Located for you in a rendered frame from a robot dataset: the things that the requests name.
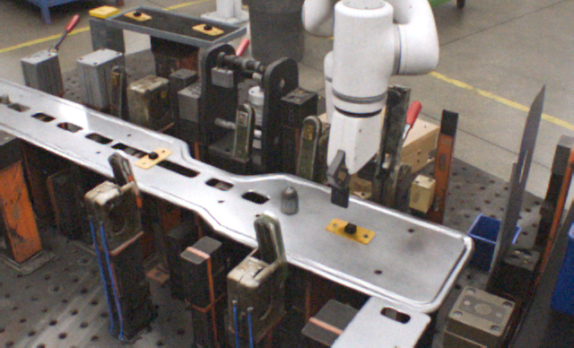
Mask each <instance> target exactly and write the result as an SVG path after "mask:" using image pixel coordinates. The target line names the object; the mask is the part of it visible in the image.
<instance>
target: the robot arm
mask: <svg viewBox="0 0 574 348"><path fill-rule="evenodd" d="M393 20H395V21H396V22H397V23H398V24H399V25H395V24H392V21H393ZM302 22H303V27H304V28H305V30H306V31H307V32H308V33H309V34H310V35H312V36H315V37H320V38H332V37H334V47H333V50H332V51H331V52H329V53H328V54H327V55H326V57H325V60H324V77H325V95H326V113H327V123H331V125H332V126H331V132H330V139H329V147H328V159H327V164H328V167H329V169H328V171H327V173H326V174H327V176H328V180H329V183H330V185H331V186H332V190H331V203H332V204H335V205H338V206H341V207H342V208H345V209H347V208H348V207H349V204H350V190H351V188H350V187H348V186H349V183H350V179H351V176H352V174H353V173H354V172H356V171H357V177H358V178H363V179H366V180H368V181H371V182H372V181H374V179H375V169H376V162H375V160H376V159H377V158H378V155H377V150H378V147H379V139H380V135H381V132H382V131H381V130H380V112H381V111H382V109H383V107H384V106H385V105H386V101H387V81H388V78H389V77H390V76H393V75H414V76H420V75H426V74H429V73H431V72H432V71H433V70H434V69H435V68H436V66H437V64H438V62H439V37H438V33H437V27H436V24H435V23H434V19H433V15H432V13H431V9H430V6H429V4H428V2H427V0H305V2H304V5H303V6H302ZM343 164H346V166H347V168H349V169H346V168H343V167H342V165H343ZM339 171H343V172H346V175H345V178H344V181H342V179H341V178H339V177H338V176H339V175H338V174H339Z"/></svg>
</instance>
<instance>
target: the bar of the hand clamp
mask: <svg viewBox="0 0 574 348"><path fill-rule="evenodd" d="M410 95H411V88H410V87H406V86H403V85H399V84H394V83H393V84H391V85H389V86H388V90H387V101H386V107H385V114H384V120H383V126H382V132H381V138H380V144H379V150H378V161H377V167H376V173H375V175H378V176H379V175H380V174H381V173H383V171H384V170H383V169H382V168H381V165H382V163H383V162H385V159H386V154H389V155H392V161H391V167H390V173H389V179H392V180H393V175H394V169H395V166H396V164H397V163H398V162H399V160H400V154H401V149H402V143H403V138H404V128H405V122H406V117H407V111H408V106H409V100H410Z"/></svg>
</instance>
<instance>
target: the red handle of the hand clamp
mask: <svg viewBox="0 0 574 348"><path fill-rule="evenodd" d="M421 110H422V105H421V103H420V102H419V101H416V102H412V104H411V106H410V108H409V110H408V112H407V117H406V122H405V128H404V138H403V143H402V147H403V144H404V141H405V139H406V137H407V136H408V134H409V132H410V130H411V129H412V128H413V125H414V123H415V121H416V119H417V117H418V116H419V114H420V112H421ZM391 161H392V155H389V154H388V155H387V157H386V160H385V162H383V163H382V165H381V168H382V169H383V170H384V171H387V172H390V167H391Z"/></svg>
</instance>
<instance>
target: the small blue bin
mask: <svg viewBox="0 0 574 348"><path fill-rule="evenodd" d="M499 228H500V220H496V219H493V218H491V217H489V216H486V215H483V214H479V215H478V216H477V218H476V219H475V221H474V223H473V225H472V226H471V228H470V229H469V231H468V232H467V236H469V237H470V238H471V239H472V241H473V243H474V255H473V257H472V258H471V260H470V262H469V263H470V264H472V265H476V266H479V267H481V268H483V269H486V270H489V271H491V263H492V259H493V254H494V250H495V246H496V241H497V238H498V233H499ZM521 231H522V228H521V227H520V226H518V225H517V228H516V232H515V236H514V240H513V244H515V245H516V244H517V238H518V236H519V234H520V233H521Z"/></svg>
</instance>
